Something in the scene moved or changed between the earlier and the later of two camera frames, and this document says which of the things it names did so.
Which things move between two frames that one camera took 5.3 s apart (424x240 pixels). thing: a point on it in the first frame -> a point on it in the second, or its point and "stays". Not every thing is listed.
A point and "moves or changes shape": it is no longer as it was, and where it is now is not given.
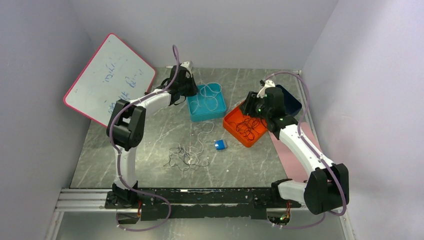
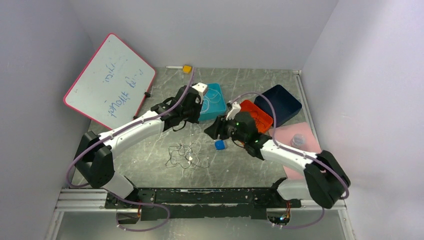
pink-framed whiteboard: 115,72 stays
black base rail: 249,203 stays
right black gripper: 247,107 -> 218,127
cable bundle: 185,157 moves or changes shape
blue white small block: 220,145 stays
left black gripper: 194,90 -> 198,104
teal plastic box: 208,103 stays
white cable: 208,93 moves or changes shape
